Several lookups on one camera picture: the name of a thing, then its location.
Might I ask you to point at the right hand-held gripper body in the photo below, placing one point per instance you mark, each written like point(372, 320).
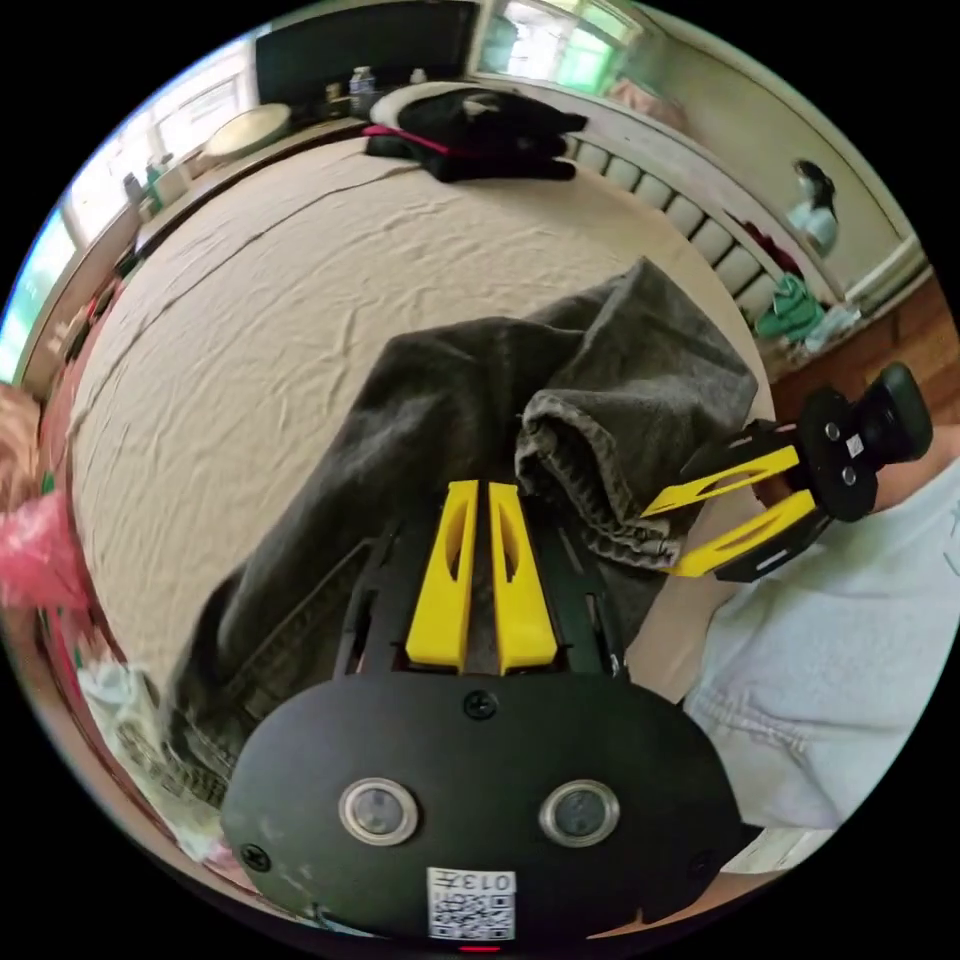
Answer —
point(840, 480)

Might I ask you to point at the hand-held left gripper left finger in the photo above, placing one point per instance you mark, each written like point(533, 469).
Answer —
point(441, 592)

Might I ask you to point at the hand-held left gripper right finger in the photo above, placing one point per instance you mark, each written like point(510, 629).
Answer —
point(522, 600)

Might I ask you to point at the gray jeans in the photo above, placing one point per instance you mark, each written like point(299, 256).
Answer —
point(450, 405)

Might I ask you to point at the person's right hand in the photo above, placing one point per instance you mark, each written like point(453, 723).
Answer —
point(911, 480)

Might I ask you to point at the person's body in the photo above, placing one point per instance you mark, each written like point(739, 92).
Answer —
point(825, 637)

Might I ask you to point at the green cloth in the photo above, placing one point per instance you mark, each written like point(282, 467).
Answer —
point(787, 315)

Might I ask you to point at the white padded headboard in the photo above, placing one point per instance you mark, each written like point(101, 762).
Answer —
point(679, 206)

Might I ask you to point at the bed with beige sheet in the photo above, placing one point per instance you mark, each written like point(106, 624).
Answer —
point(300, 300)

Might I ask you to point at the white printed cloth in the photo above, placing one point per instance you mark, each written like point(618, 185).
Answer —
point(127, 720)

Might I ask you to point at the pink plastic bag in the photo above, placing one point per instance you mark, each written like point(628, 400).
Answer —
point(37, 547)

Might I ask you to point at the pile of clothes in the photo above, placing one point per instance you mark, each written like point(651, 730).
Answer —
point(487, 142)

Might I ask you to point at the window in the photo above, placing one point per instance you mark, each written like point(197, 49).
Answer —
point(562, 41)
point(187, 112)

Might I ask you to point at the clear plastic bottle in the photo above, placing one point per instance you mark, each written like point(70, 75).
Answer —
point(361, 91)

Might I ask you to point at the black screen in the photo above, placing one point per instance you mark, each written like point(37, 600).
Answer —
point(360, 45)

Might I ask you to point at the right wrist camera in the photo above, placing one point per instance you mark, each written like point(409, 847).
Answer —
point(900, 412)

